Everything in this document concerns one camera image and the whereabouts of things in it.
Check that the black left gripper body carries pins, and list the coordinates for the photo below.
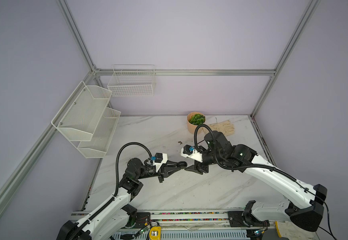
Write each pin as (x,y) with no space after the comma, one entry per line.
(162,172)

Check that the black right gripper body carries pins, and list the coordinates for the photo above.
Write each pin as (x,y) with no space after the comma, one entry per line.
(204,165)

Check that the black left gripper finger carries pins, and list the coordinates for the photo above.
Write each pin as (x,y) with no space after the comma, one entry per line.
(171,164)
(166,172)

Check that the black round charging case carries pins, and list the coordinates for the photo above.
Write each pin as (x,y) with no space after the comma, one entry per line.
(182,165)

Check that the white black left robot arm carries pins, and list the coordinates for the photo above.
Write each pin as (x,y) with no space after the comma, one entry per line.
(116,212)

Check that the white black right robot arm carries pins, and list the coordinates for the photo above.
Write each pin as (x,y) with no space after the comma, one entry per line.
(303,204)

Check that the orange pot with green plant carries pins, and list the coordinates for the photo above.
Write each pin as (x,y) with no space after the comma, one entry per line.
(193,120)

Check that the white mesh lower shelf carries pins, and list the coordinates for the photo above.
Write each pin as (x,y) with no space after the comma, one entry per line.
(102,137)

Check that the white mesh shelf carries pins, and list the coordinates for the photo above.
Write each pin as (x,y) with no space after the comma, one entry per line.
(102,137)
(82,116)

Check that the yellow tag box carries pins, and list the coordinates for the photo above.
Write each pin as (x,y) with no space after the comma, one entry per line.
(155,233)

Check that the white mesh upper shelf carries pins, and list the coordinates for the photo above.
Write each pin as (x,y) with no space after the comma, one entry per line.
(82,116)

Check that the white glove yellow cuff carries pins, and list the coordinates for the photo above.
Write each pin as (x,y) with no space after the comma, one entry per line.
(292,232)

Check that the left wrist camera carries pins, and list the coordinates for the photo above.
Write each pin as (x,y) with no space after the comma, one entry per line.
(159,160)

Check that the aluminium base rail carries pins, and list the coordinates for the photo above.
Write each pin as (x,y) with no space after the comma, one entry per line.
(232,218)

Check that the white wire basket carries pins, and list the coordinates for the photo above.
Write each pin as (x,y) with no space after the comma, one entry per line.
(133,81)

